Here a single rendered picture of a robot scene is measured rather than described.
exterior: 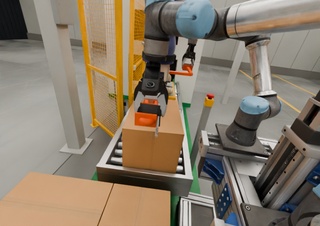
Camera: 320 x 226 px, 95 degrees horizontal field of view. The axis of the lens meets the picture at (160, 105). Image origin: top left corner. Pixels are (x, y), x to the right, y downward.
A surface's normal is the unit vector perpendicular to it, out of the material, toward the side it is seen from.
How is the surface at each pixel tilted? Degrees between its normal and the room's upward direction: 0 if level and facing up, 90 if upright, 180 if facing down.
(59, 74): 90
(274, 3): 66
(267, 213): 0
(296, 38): 90
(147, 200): 0
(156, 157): 90
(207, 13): 90
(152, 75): 28
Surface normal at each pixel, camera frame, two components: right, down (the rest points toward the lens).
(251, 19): -0.72, 0.53
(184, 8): -0.63, -0.15
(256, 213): 0.11, -0.89
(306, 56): -0.16, 0.44
